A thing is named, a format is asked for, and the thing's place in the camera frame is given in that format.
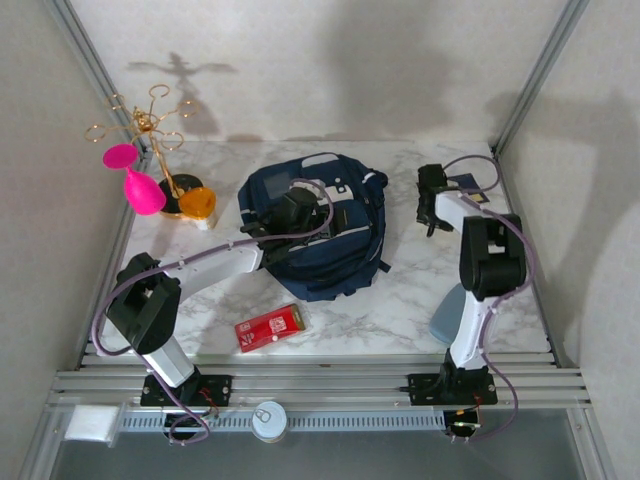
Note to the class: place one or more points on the navy blue backpack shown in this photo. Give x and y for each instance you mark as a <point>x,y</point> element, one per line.
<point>350,260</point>

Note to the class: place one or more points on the navy blue book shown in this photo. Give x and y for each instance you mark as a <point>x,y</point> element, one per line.
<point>470,182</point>

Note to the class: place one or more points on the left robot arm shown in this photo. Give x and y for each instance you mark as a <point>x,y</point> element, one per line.
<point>215,270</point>

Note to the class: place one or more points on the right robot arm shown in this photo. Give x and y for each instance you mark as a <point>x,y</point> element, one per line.
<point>470,330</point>

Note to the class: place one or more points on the red box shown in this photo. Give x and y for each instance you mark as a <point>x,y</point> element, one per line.
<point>270,327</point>

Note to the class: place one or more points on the orange cup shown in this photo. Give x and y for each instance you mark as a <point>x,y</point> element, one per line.
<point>197,202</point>

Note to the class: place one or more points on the blue-grey case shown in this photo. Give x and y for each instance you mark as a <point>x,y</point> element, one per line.
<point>447,315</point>

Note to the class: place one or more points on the pink goblet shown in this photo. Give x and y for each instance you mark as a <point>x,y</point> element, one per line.
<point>142,192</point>

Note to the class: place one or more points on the tin can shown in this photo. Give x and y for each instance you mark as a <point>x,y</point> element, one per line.
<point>269,421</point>

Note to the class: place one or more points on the white foam block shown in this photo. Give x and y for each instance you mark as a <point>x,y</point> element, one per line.
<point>91,424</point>

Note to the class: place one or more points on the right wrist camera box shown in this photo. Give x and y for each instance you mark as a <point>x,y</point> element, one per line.
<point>431,177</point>

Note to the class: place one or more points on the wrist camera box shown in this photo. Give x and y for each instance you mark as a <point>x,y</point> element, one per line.
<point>299,205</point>
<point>431,177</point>

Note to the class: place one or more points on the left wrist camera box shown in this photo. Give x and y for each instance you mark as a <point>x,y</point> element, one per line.
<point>299,205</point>

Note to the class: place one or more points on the aluminium rail frame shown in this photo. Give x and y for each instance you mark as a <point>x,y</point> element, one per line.
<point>325,385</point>

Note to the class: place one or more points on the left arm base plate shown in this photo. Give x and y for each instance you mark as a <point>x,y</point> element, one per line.
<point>220,390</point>

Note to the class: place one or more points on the aluminium frame post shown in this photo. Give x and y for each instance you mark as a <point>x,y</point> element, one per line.
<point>100,75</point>
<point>537,75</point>

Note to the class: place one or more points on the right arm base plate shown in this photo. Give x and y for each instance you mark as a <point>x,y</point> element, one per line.
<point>422,390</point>

